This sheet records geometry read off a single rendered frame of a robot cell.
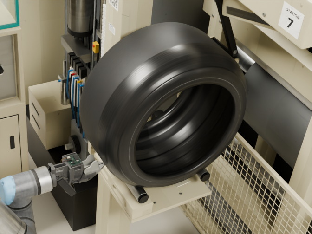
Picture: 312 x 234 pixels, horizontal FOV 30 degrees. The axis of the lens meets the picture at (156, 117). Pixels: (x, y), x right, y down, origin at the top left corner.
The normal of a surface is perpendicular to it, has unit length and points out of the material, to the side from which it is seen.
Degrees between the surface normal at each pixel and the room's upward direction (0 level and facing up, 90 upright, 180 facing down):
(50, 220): 0
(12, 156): 90
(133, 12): 90
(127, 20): 90
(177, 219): 0
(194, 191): 0
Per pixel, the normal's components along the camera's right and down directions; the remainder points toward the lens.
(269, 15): -0.87, 0.25
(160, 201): 0.10, -0.77
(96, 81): -0.69, -0.18
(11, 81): 0.49, 0.58
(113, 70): -0.56, -0.36
